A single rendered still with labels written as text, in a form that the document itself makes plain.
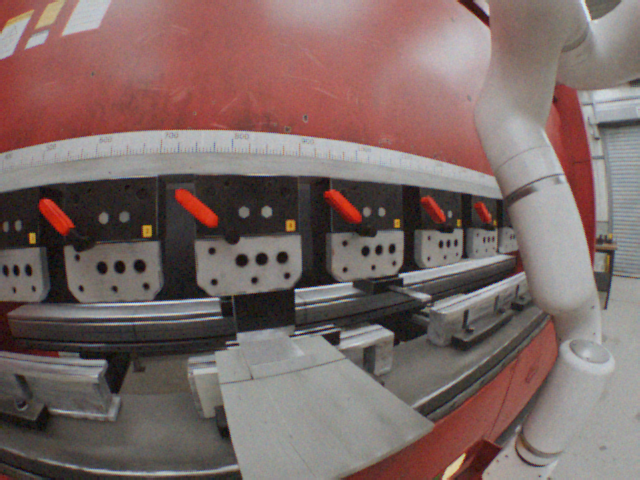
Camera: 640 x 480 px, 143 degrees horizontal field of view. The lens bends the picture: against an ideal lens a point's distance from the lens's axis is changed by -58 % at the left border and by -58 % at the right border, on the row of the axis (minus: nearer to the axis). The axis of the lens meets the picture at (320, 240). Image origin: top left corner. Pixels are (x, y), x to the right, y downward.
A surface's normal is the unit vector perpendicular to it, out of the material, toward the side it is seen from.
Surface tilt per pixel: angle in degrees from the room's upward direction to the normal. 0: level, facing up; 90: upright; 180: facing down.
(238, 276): 90
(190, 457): 0
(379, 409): 0
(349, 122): 90
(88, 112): 90
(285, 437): 0
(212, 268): 90
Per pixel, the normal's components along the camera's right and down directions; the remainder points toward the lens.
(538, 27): -0.76, 0.65
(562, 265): -0.73, -0.04
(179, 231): 0.43, 0.06
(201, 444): -0.02, -1.00
